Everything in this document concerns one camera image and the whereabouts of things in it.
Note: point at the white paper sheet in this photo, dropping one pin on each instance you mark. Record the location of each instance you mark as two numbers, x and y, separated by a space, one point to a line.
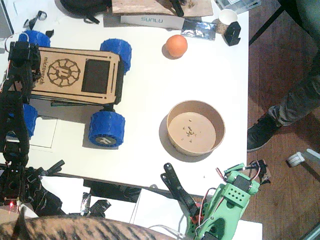
46 135

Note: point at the black flat panel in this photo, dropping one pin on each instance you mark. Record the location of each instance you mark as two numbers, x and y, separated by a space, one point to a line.
112 190

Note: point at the brown paper bowl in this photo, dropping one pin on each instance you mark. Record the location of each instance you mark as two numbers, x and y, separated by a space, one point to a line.
195 130

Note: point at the brown striped fur fabric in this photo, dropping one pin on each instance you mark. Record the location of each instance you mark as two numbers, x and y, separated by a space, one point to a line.
75 228

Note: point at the white SUNLU box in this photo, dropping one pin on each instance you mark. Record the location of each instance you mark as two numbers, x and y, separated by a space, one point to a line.
150 22

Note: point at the small black plastic piece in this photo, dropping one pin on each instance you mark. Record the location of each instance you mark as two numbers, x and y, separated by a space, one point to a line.
50 33

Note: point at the silver foil packet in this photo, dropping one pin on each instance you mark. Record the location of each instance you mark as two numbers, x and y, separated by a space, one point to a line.
85 202

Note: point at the white chair caster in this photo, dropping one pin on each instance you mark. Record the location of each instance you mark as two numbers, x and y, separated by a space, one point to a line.
295 159

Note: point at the blue ribbed rover wheel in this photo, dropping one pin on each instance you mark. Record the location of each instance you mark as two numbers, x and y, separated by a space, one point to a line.
38 38
118 53
32 120
107 130

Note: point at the orange fruit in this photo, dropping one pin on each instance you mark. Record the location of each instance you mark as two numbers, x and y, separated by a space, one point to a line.
177 46

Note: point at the black round zip case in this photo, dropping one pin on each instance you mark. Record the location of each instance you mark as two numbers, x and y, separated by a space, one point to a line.
82 5

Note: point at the black plastic printed part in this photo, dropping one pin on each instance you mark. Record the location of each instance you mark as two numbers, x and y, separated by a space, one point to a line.
176 7

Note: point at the white computer monitor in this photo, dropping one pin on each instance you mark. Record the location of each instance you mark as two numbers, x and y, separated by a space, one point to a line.
5 22

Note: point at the pale chair base leg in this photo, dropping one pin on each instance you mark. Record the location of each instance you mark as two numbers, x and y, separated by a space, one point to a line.
312 153

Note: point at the controller board with red LED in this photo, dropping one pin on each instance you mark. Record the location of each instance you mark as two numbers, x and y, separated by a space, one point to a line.
11 203

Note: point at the black metal table leg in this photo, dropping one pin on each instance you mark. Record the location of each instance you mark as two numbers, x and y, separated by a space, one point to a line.
267 25

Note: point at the shiny foil bag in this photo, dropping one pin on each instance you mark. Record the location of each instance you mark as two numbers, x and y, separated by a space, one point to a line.
198 30

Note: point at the brown wooden board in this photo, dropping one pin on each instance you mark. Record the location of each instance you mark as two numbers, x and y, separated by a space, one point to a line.
145 6

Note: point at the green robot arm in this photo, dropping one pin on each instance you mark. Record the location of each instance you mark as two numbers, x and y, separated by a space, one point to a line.
230 200

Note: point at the person in black hoodie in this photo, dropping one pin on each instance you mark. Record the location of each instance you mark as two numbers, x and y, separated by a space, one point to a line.
295 100

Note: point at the black printed bracket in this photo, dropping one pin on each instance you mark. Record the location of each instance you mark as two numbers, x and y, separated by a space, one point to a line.
233 33

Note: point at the black sneaker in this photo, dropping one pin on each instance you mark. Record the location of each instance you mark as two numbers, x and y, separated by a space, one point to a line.
261 133

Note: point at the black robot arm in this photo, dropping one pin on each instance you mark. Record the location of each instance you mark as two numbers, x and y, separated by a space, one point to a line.
15 125

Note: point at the black fabric bag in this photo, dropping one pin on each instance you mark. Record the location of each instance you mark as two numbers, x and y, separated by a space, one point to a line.
47 200

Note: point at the patterned paper cup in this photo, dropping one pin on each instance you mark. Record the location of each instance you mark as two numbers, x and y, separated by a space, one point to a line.
227 17

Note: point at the black crumpled packet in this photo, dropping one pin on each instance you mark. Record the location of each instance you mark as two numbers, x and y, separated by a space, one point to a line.
100 207

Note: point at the black clamp with clear knob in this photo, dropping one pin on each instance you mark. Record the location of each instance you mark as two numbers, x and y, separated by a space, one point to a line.
37 17

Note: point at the clear plastic box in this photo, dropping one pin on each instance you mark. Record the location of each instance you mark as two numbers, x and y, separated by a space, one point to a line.
237 3

